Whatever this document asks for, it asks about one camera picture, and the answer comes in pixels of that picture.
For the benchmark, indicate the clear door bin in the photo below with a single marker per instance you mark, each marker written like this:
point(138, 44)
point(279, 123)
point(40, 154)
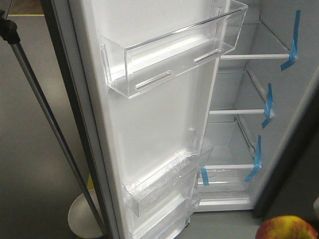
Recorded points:
point(145, 43)
point(145, 194)
point(168, 223)

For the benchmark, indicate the red yellow apple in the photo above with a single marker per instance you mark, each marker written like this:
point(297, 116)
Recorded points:
point(286, 227)

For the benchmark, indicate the white fridge door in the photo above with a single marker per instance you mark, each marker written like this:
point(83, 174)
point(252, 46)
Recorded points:
point(129, 138)

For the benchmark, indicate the blue tape on drawer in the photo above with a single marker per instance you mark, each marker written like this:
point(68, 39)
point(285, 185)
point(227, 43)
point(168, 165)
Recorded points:
point(204, 175)

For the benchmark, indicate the clear middle door bin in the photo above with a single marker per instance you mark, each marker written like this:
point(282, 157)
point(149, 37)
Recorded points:
point(145, 194)

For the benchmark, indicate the silver stand with round base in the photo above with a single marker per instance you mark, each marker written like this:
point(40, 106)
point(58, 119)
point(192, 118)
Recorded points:
point(8, 32)

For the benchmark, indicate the clear lower door bin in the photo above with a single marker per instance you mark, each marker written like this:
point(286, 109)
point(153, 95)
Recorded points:
point(168, 223)

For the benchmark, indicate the blue tape strip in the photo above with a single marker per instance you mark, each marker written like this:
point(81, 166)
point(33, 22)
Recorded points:
point(257, 162)
point(268, 112)
point(294, 45)

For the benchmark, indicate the clear upper door bin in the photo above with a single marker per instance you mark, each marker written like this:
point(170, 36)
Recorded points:
point(145, 43)

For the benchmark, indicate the dark grey fridge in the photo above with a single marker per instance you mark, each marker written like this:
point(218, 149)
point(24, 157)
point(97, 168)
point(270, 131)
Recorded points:
point(237, 111)

